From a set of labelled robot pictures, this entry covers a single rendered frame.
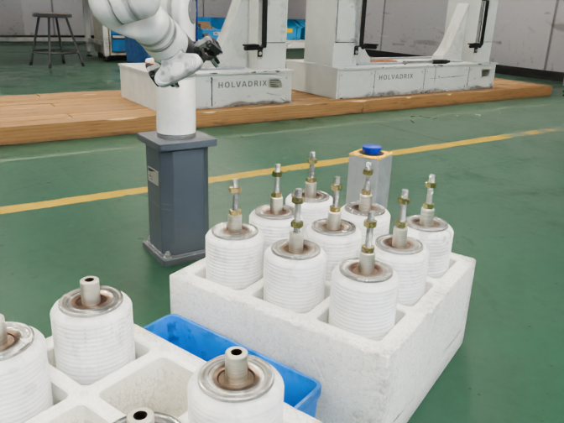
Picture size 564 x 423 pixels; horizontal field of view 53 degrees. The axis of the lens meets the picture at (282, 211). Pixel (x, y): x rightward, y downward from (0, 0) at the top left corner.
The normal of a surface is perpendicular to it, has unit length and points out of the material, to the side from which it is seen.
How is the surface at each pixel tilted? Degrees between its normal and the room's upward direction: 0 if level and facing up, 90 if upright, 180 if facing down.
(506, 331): 0
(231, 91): 90
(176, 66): 59
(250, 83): 90
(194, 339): 88
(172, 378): 90
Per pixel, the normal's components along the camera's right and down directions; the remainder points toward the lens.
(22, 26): 0.55, 0.30
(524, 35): -0.83, 0.16
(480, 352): 0.04, -0.94
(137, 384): 0.80, 0.23
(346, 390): -0.56, 0.26
